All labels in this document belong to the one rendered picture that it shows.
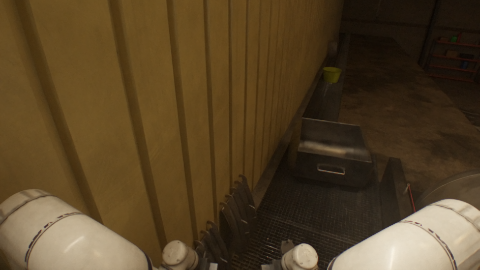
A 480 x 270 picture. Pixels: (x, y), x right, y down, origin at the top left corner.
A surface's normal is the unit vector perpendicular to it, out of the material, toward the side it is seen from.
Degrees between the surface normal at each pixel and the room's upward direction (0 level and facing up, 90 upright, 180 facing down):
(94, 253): 37
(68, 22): 90
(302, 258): 23
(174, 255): 18
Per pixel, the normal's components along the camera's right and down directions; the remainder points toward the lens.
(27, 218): -0.12, -0.74
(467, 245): 0.25, -0.42
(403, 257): -0.33, -0.70
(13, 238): -0.30, -0.30
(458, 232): 0.12, -0.72
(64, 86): 0.92, 0.19
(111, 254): 0.74, -0.60
